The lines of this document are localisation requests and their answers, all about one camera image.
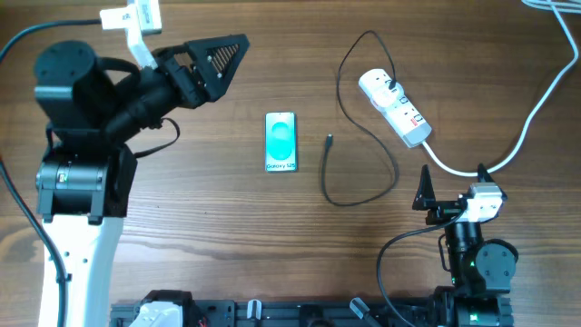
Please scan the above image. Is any Galaxy S25 smartphone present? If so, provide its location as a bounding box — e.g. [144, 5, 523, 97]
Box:
[265, 112, 298, 173]

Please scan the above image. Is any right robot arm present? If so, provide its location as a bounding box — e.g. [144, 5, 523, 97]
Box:
[412, 165, 518, 327]

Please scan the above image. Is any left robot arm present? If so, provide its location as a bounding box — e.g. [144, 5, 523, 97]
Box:
[34, 34, 250, 326]

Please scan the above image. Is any white USB charger plug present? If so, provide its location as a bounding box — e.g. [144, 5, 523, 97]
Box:
[370, 84, 403, 110]

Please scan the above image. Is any white power strip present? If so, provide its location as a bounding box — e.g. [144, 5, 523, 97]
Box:
[359, 68, 432, 148]

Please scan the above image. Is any black right camera cable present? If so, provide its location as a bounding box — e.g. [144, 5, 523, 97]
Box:
[375, 209, 468, 327]

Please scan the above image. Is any black camera cable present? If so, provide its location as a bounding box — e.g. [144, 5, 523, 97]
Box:
[375, 209, 468, 327]
[0, 18, 102, 327]

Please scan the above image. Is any black USB charging cable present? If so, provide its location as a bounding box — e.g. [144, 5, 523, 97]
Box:
[320, 29, 400, 207]

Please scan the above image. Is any black left camera cable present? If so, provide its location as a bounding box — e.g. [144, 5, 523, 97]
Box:
[0, 18, 102, 327]

